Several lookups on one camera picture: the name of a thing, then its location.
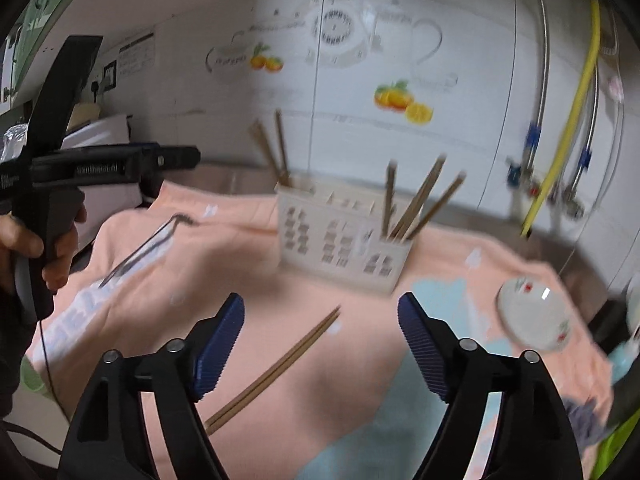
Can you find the printed wall label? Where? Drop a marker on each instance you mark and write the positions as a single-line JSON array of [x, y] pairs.
[[136, 55]]

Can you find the green plastic item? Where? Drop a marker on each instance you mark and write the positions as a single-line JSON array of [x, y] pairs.
[[615, 450]]

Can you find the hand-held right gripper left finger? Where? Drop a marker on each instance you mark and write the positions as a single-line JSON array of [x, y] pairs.
[[220, 345]]

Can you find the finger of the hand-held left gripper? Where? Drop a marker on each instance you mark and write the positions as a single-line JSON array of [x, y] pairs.
[[175, 157]]

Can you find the white box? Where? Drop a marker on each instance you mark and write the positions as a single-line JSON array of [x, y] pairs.
[[100, 132]]

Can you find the white dish with red print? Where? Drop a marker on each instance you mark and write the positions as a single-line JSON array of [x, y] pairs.
[[532, 312]]

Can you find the person's left hand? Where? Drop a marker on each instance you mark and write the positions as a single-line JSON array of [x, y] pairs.
[[62, 260]]

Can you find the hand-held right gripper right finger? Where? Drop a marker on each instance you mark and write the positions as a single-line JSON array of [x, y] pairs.
[[422, 345]]

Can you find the cream plastic utensil holder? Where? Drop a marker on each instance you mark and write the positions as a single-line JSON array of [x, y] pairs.
[[340, 240]]

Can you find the wooden chopstick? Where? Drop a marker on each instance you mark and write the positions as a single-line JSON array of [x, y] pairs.
[[267, 152], [281, 145], [420, 195], [287, 366], [391, 195], [437, 205], [280, 362]]

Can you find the peach printed towel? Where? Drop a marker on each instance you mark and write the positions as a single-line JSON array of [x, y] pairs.
[[280, 310]]

